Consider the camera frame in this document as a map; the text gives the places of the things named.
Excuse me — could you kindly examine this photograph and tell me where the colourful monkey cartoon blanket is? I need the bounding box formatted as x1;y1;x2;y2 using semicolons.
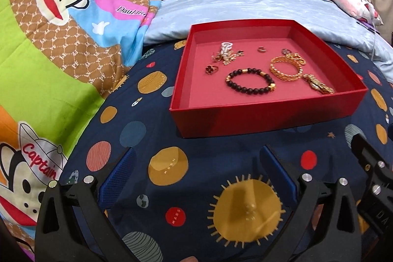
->
1;0;160;261

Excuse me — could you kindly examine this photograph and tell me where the gold chain bangle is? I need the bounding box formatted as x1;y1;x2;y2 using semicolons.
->
270;54;306;82

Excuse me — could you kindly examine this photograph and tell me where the light blue pillow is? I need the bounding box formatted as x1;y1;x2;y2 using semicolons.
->
144;0;392;81

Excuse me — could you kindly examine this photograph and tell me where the red cardboard tray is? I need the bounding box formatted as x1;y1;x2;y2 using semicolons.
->
170;19;367;138

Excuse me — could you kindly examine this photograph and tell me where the pink white plush toy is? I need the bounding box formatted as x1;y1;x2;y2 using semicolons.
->
332;0;384;26

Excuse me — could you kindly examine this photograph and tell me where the gold watch chain bracelet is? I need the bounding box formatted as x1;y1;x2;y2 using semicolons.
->
302;73;336;95

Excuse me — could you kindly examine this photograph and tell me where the white pearl bracelet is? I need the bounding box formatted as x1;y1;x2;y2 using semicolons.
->
219;41;234;59

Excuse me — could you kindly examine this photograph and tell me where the dark bead bracelet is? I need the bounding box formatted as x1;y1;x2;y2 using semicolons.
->
224;66;277;96

